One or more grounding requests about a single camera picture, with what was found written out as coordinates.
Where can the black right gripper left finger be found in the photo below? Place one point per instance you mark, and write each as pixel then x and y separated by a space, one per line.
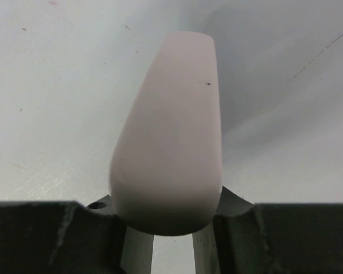
pixel 67 237

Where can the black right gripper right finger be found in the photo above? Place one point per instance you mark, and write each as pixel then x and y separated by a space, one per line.
pixel 271 238

